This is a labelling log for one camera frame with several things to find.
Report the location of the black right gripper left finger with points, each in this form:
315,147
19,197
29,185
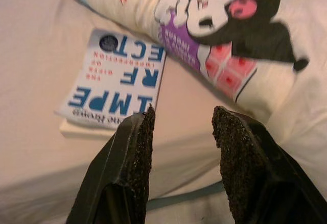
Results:
115,183

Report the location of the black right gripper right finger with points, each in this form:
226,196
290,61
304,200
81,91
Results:
255,183

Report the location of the beige bed mattress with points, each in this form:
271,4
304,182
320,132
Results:
30,55

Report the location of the cream cartoon print pillow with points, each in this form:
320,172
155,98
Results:
230,17

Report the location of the dark teal bed frame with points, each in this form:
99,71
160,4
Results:
178,196

